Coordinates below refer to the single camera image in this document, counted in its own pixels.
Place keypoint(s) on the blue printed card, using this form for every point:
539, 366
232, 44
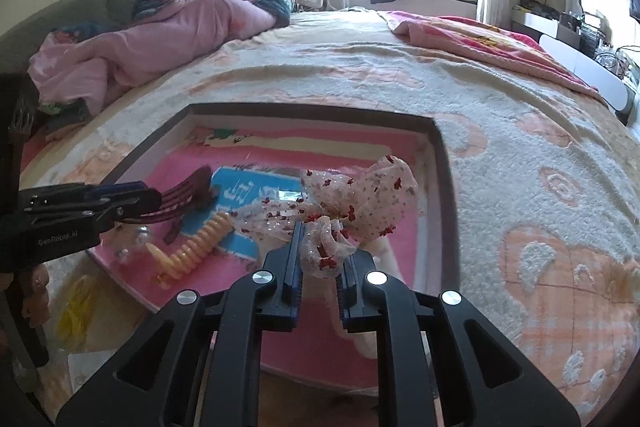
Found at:
235, 192

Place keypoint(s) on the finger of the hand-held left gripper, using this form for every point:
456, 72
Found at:
135, 206
120, 188

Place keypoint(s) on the clear earring packet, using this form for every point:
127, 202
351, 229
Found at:
87, 367

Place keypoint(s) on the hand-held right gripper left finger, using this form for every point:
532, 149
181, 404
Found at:
295, 267

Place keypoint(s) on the pink printed blanket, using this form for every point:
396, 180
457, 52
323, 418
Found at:
475, 37

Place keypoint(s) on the pink quilt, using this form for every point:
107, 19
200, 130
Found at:
175, 32

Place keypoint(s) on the grey padded headboard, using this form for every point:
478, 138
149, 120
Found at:
75, 12

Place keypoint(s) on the yellow hair clips bag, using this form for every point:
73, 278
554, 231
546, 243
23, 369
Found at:
80, 312

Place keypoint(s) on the dark cardboard box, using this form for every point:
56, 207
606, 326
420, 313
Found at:
300, 112

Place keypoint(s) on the person's left hand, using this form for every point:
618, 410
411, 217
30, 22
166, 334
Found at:
35, 289

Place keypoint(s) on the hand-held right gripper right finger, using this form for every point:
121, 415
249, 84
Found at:
346, 292

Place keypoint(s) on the dotted bow hair clip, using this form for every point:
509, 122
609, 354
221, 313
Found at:
375, 192

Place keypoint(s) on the white desk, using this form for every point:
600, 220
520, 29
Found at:
590, 67

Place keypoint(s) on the brown hair claw clip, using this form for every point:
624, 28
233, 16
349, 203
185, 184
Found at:
187, 197

